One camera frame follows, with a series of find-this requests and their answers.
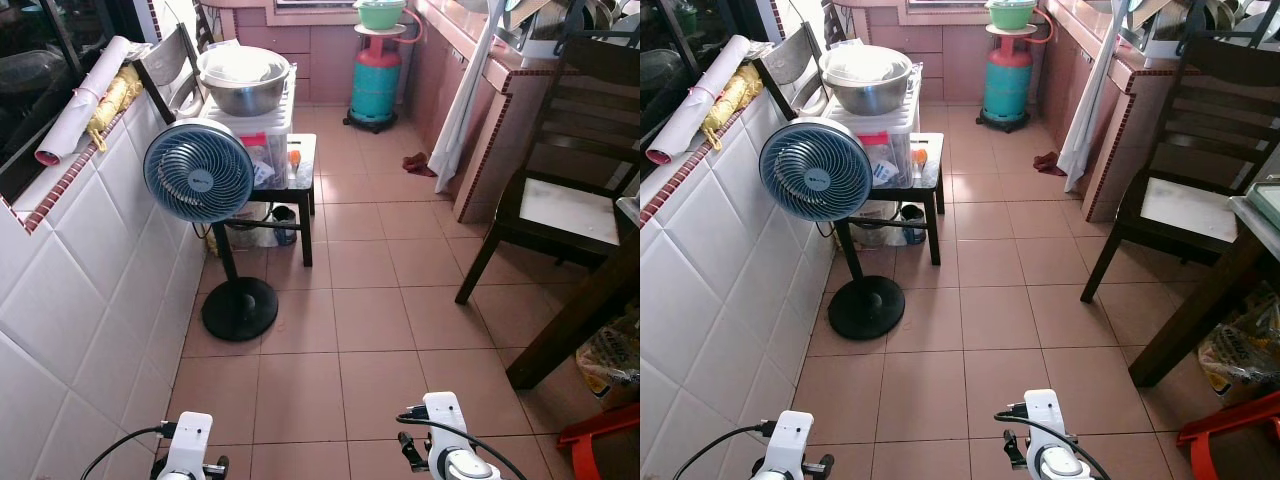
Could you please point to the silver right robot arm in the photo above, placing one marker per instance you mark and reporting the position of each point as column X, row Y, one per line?
column 468, row 468
column 1062, row 466

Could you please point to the red plastic stool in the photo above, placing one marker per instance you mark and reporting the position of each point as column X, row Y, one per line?
column 600, row 440
column 1230, row 435

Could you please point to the printed plastic bag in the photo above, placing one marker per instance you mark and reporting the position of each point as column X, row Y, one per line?
column 1240, row 350
column 610, row 355

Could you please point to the white plastic bag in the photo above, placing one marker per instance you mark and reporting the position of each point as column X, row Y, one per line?
column 875, row 228
column 245, row 228

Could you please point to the small black side table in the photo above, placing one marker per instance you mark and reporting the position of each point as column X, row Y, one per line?
column 302, row 188
column 928, row 185

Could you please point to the red rag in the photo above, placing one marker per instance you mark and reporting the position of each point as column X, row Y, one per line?
column 418, row 165
column 1048, row 163

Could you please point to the dark wooden chair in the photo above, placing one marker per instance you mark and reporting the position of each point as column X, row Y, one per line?
column 1190, row 205
column 565, row 200

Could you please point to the blue standing fan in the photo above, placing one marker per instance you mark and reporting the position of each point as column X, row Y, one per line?
column 815, row 170
column 198, row 170

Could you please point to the pink tiled kitchen counter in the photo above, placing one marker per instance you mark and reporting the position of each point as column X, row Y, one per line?
column 485, row 140
column 1115, row 140

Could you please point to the clear plastic storage box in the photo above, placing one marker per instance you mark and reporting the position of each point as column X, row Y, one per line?
column 268, row 140
column 890, row 140

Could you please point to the white hanging cloth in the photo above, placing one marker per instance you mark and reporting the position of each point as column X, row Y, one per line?
column 465, row 110
column 1095, row 110

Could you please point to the pale green tray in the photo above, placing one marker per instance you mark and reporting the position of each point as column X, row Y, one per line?
column 1270, row 205

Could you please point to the teal gas cylinder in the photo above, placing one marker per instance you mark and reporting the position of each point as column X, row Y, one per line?
column 375, row 88
column 1008, row 88

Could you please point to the yellow bundled cloth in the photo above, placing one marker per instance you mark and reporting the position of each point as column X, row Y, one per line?
column 115, row 102
column 730, row 105

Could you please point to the large steel mixing bowl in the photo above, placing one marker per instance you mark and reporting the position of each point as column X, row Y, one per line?
column 868, row 88
column 243, row 88

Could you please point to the rolled white paper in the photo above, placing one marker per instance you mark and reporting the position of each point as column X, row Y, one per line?
column 700, row 100
column 85, row 100

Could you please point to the grey folding chair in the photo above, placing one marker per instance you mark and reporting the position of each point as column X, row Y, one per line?
column 790, row 62
column 165, row 62

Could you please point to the green plastic basin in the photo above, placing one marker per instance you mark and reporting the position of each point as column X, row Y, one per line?
column 1012, row 12
column 380, row 12

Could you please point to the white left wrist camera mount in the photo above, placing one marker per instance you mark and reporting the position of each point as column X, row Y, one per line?
column 188, row 445
column 785, row 445

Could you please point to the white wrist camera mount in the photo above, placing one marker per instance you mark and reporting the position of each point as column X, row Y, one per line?
column 446, row 422
column 785, row 445
column 188, row 445
column 1044, row 420

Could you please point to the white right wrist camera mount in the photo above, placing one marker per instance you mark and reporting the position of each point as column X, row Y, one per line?
column 1044, row 420
column 446, row 422

